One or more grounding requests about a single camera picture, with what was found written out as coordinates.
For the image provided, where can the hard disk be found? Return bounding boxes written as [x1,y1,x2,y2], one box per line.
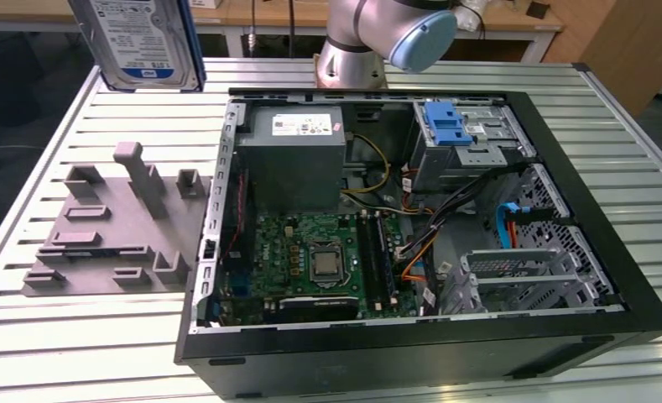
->
[68,0,208,93]

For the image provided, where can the metal disk bay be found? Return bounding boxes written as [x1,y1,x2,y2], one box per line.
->
[457,247,612,314]

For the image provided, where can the grey power supply unit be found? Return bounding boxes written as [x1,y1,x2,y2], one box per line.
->
[234,104,348,215]

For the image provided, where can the CPU socket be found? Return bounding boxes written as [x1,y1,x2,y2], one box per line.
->
[305,240,350,290]

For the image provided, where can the green motherboard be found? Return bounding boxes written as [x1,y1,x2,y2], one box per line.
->
[213,212,425,327]

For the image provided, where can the silver CPU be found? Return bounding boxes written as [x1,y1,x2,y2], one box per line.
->
[310,250,345,276]

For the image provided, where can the black RAM slot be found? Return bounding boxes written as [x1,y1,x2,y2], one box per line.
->
[372,212,398,305]
[357,212,384,311]

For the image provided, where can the black graphics card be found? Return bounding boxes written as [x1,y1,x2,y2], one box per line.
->
[262,293,361,325]

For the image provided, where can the blue drive latch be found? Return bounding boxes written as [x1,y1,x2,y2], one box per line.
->
[422,102,473,147]

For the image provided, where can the metal optical drive cage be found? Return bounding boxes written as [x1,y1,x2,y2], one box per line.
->
[408,100,537,194]

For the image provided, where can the black open PC case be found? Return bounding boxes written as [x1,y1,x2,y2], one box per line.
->
[173,86,662,400]

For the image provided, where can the grey parts rack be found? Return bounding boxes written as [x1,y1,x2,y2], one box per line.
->
[21,141,216,299]

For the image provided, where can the wooden desk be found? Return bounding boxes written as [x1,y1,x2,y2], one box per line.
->
[0,0,568,64]

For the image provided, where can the clear plastic bag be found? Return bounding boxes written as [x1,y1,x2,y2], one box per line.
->
[454,0,487,33]

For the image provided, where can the yellow wire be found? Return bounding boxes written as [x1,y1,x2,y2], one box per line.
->
[341,133,393,195]

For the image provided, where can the thin red twisted wire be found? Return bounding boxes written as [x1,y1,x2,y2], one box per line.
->
[234,167,252,257]

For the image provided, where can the black cable bundle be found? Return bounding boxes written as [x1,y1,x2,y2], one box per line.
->
[397,161,533,261]

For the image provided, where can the orange flat wire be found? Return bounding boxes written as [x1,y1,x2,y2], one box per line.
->
[401,241,438,283]

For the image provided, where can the blue flat wire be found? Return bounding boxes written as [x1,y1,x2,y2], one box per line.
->
[497,202,533,252]

